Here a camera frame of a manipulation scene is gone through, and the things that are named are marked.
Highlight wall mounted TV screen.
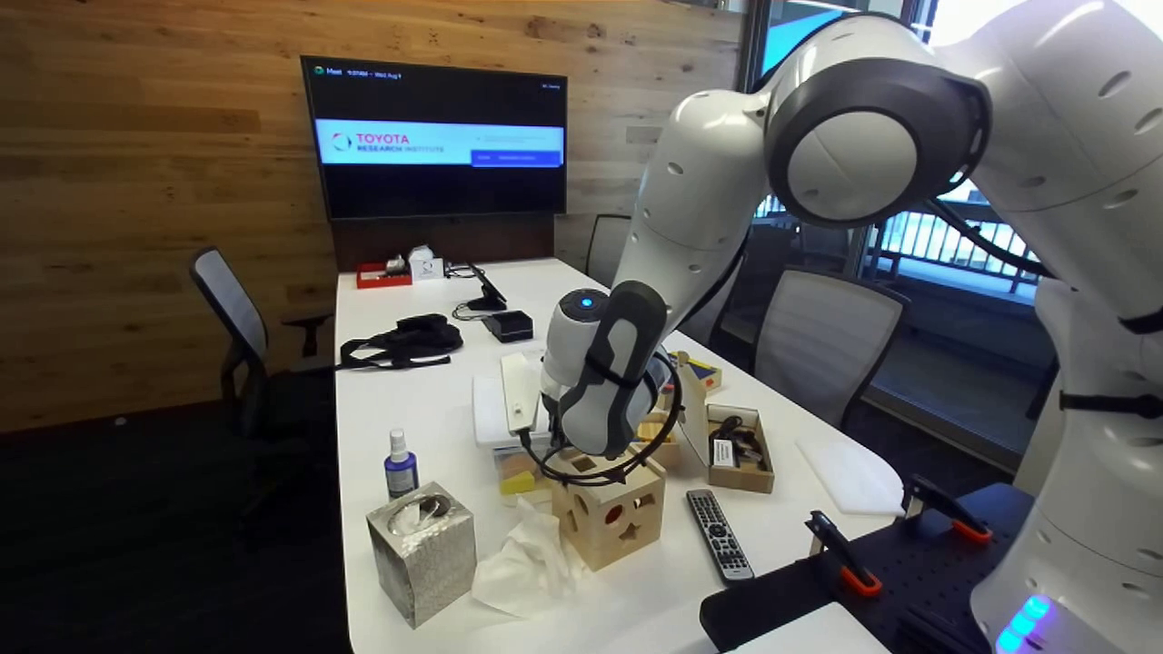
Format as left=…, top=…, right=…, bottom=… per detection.
left=299, top=53, right=573, bottom=226

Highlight red flat box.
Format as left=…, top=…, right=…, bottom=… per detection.
left=351, top=256, right=419, bottom=295

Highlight black mounting board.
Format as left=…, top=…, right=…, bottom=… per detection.
left=696, top=514, right=1046, bottom=654

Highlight black remote control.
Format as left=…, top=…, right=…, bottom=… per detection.
left=682, top=484, right=764, bottom=590

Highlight colourful toy blocks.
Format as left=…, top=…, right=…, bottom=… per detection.
left=491, top=441, right=566, bottom=502

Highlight white foam sheet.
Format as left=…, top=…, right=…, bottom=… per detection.
left=797, top=434, right=908, bottom=525

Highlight black clamp orange handle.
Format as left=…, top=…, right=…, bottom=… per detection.
left=802, top=506, right=891, bottom=605
left=897, top=477, right=994, bottom=549

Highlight small black box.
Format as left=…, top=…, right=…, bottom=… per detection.
left=479, top=306, right=537, bottom=349

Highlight crumpled white plastic wrap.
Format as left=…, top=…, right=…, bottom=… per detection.
left=467, top=490, right=586, bottom=627

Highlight open cardboard box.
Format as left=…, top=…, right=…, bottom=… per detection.
left=668, top=352, right=781, bottom=497

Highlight hand sanitizer bottle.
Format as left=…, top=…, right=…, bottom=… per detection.
left=380, top=424, right=425, bottom=506

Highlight black strapped pouch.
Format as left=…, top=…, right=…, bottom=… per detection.
left=334, top=308, right=467, bottom=374

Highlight wooden shape sorter cube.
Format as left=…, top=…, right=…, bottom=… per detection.
left=553, top=450, right=672, bottom=573

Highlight black tablet stand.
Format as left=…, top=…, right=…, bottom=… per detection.
left=451, top=256, right=513, bottom=324

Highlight black adapter cable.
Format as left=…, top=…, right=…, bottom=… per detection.
left=730, top=415, right=772, bottom=477

